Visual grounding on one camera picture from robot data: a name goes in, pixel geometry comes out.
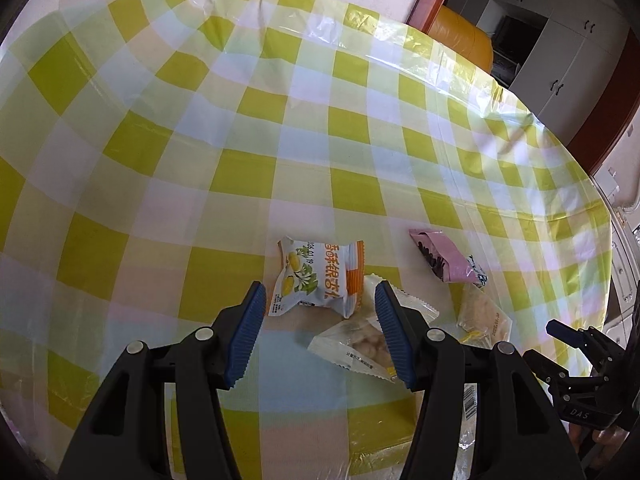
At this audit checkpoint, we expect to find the clear beige snack packet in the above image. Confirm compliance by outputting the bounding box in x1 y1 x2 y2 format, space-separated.
456 284 513 351

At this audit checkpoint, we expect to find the orange white snack packet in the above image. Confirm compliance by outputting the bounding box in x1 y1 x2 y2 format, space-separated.
268 236 367 320

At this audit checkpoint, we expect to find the orange chair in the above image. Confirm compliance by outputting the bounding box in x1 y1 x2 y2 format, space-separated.
427 6 496 73

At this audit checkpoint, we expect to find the small pink snack packet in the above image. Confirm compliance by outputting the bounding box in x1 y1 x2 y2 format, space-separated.
408 228 482 286

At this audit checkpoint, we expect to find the small white blue candy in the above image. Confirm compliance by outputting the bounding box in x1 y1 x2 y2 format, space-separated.
465 254 490 290

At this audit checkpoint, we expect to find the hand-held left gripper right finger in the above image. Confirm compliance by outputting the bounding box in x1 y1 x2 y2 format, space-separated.
375 279 577 480

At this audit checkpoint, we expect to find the person's right hand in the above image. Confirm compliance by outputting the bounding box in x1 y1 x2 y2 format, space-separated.
567 422 633 466

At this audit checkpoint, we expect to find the clear white snack packet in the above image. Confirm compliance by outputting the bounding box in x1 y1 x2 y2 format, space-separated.
307 275 441 386

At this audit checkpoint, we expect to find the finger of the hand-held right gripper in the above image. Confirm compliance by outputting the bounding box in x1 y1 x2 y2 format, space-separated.
521 349 581 393
545 319 628 363

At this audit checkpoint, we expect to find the yellow checked plastic tablecloth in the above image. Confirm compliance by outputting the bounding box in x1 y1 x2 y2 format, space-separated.
0 0 615 478

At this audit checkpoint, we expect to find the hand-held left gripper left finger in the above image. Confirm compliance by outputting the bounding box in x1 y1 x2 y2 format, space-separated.
57 280 267 480

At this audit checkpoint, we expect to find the ornate white dresser with mirror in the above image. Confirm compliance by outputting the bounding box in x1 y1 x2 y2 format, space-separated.
590 157 640 351

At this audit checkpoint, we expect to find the white cabinet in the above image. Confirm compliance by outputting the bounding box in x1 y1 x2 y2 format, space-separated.
445 0 633 123

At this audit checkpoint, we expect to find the large clear bread packet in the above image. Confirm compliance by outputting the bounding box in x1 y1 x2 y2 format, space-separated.
450 380 488 480

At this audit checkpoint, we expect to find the brown wooden door frame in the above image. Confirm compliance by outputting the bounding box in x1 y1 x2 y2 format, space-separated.
405 0 640 176

